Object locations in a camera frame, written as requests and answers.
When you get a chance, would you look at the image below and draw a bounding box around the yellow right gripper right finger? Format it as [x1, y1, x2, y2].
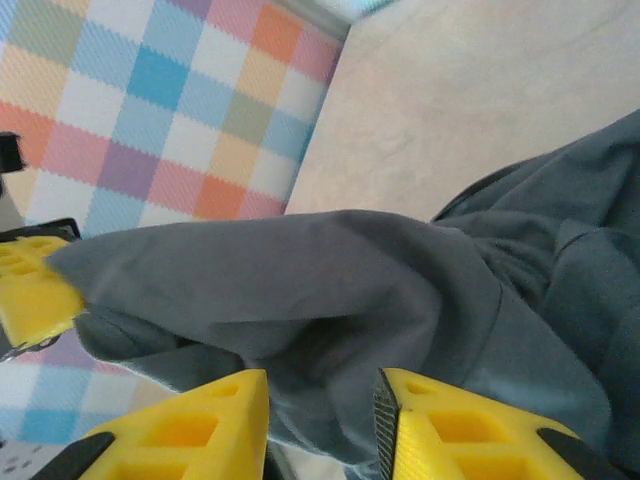
[372, 367, 632, 480]

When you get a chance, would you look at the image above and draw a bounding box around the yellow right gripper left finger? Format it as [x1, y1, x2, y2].
[43, 368, 272, 480]

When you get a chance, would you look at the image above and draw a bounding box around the dark grey t-shirt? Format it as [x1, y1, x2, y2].
[44, 108, 640, 480]

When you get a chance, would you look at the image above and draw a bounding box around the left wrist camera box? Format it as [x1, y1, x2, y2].
[0, 132, 27, 174]

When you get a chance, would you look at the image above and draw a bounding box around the aluminium frame post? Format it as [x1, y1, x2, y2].
[277, 0, 364, 39]

